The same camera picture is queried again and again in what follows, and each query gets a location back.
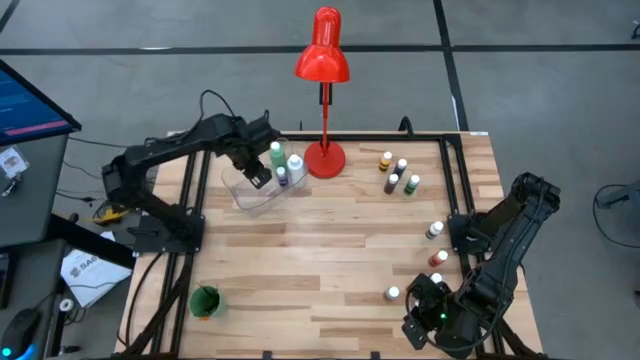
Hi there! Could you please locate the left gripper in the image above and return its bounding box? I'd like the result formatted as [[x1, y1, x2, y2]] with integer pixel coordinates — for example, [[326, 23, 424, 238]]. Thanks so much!
[[233, 141, 275, 191]]

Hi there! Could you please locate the large green paint bottle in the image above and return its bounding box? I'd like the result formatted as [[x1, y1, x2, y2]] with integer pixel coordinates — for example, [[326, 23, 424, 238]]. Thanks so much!
[[268, 141, 289, 172]]

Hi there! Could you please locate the tall white bottle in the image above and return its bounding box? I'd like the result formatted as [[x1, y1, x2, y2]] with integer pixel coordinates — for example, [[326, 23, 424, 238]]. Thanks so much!
[[286, 153, 307, 184]]

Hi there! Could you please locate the orange bristle paintbrush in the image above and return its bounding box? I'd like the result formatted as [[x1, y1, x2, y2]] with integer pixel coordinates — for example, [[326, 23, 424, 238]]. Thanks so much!
[[198, 285, 214, 322]]

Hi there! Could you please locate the clear plastic bin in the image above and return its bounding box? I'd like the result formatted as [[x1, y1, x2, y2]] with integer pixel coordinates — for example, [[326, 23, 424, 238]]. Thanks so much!
[[220, 136, 310, 218]]

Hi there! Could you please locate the red desk lamp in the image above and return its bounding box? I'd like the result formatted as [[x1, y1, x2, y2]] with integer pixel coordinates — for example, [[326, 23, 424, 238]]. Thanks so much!
[[293, 5, 351, 180]]

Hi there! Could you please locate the green plastic cup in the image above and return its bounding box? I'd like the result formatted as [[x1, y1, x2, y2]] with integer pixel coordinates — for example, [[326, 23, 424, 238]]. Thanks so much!
[[188, 284, 224, 321]]

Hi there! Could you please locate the yellow tool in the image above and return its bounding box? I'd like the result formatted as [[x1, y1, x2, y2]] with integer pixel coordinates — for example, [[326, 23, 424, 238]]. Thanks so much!
[[93, 199, 125, 227]]

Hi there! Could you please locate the black desk beam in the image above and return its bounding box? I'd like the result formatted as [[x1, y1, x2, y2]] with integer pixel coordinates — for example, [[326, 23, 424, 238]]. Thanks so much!
[[44, 213, 137, 270]]

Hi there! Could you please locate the white printed paper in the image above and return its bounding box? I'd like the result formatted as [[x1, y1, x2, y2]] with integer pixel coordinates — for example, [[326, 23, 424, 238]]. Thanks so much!
[[59, 230, 133, 309]]

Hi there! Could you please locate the grey desk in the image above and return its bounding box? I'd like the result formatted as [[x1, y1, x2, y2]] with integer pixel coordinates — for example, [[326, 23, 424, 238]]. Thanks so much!
[[0, 133, 71, 249]]

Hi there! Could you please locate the computer monitor blue screen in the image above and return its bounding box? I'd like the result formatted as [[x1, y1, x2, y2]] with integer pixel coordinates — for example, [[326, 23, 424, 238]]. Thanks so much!
[[0, 58, 83, 147]]

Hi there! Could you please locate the white id card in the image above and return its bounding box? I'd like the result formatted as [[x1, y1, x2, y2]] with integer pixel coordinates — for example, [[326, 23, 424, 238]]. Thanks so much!
[[0, 146, 30, 180]]

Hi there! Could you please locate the black computer mouse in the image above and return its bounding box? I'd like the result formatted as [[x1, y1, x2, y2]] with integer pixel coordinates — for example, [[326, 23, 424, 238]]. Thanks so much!
[[0, 307, 43, 360]]

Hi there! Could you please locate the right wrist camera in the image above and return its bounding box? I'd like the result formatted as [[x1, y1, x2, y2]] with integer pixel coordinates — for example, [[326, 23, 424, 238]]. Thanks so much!
[[401, 312, 433, 352]]

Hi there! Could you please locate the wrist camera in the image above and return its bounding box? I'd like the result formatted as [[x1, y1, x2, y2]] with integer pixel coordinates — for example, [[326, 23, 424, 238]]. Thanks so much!
[[243, 115, 282, 149], [401, 312, 433, 352]]

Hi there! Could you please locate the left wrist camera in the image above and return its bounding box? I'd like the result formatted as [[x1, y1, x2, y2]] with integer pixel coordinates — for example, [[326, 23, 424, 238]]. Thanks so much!
[[243, 115, 282, 149]]

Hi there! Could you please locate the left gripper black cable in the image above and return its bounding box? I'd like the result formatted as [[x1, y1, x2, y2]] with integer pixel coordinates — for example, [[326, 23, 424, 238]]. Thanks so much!
[[172, 88, 239, 146]]

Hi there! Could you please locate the thin black floor cable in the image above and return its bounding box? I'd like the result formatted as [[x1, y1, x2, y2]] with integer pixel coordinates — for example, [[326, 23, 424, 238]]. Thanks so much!
[[67, 135, 151, 151]]

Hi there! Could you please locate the dark power cable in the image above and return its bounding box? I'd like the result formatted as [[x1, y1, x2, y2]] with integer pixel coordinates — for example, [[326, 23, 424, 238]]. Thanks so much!
[[123, 251, 167, 347]]

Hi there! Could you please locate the key lanyard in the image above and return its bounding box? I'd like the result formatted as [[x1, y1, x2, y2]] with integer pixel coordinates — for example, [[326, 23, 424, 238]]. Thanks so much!
[[1, 172, 24, 198]]

